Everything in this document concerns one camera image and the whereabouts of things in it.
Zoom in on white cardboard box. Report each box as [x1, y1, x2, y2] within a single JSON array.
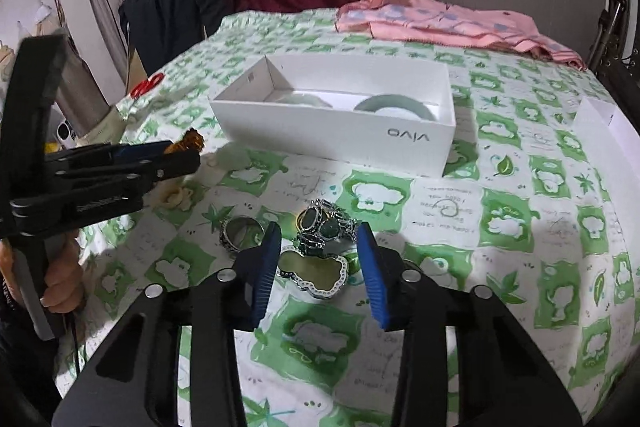
[[209, 53, 458, 178]]

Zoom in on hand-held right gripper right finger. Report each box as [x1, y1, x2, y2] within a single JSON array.
[[356, 222, 583, 427]]

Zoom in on green white patterned tablecloth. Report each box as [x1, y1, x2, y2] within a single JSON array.
[[50, 7, 633, 427]]

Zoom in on wide silver ring bangle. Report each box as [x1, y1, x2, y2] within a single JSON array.
[[221, 216, 268, 253]]

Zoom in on black jacket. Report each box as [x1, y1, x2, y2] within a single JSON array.
[[118, 0, 233, 75]]

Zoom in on person's left hand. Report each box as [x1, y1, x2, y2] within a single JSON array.
[[41, 229, 85, 314]]

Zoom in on white box lid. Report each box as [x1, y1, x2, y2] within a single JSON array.
[[572, 97, 636, 165]]

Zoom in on cream hair tie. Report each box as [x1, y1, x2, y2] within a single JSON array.
[[162, 187, 196, 210]]

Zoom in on red handled scissors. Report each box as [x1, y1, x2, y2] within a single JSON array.
[[131, 73, 165, 99]]

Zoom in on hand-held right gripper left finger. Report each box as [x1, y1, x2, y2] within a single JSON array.
[[52, 222, 283, 427]]

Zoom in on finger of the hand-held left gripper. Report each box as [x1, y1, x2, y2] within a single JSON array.
[[107, 140, 173, 164], [10, 152, 202, 215]]

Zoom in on silver green stone bracelet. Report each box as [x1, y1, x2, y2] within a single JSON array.
[[295, 199, 358, 255]]

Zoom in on black folding chair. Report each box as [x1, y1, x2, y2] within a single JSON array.
[[587, 0, 640, 72]]

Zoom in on brown cardboard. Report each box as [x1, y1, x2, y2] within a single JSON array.
[[125, 39, 151, 95]]

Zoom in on amber bead bracelet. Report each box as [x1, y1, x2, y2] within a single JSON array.
[[167, 132, 205, 155]]

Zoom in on green jade bangle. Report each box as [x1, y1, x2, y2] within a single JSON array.
[[354, 95, 441, 120]]

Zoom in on butterfly shaped silver box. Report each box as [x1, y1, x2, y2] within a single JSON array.
[[276, 246, 349, 303]]

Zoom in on pale jade bangle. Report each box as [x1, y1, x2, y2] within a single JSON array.
[[265, 91, 333, 110]]

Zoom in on pink patterned cloth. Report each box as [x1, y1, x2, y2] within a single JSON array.
[[335, 0, 588, 72]]

